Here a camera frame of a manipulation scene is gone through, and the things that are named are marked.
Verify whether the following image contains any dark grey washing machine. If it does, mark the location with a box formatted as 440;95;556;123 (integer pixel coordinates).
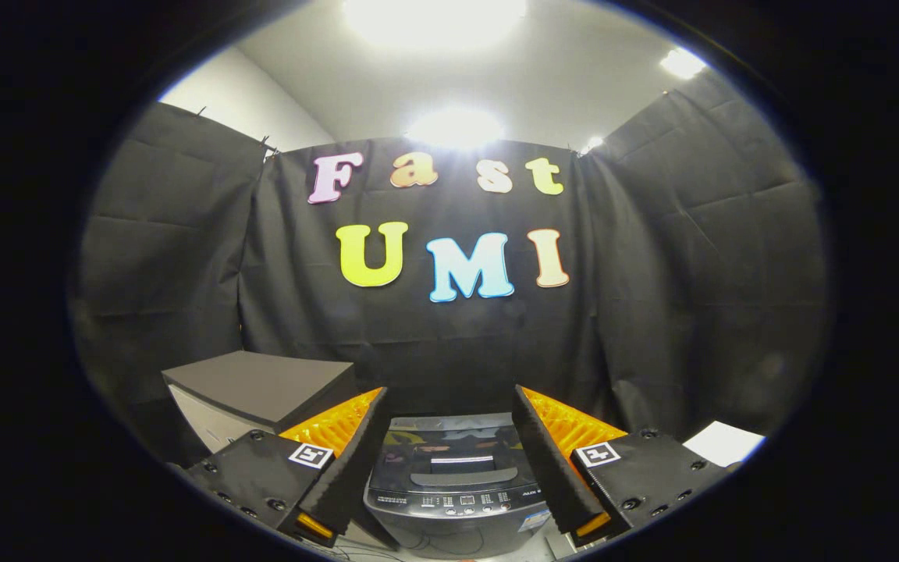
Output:
364;412;556;560

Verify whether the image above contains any grey cabinet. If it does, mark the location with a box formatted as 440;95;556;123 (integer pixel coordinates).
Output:
162;350;358;455

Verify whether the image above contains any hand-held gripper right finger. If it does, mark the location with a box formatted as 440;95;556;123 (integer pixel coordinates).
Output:
512;385;735;547

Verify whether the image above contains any black backdrop cloth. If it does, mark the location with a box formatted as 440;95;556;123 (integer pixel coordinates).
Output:
67;70;829;465

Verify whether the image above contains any white flat object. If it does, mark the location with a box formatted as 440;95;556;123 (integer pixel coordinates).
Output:
684;421;766;468

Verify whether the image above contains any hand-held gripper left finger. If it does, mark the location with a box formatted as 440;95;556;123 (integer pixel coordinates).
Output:
184;388;393;547

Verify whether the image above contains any long ceiling light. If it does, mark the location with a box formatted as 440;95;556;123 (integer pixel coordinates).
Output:
407;108;505;151

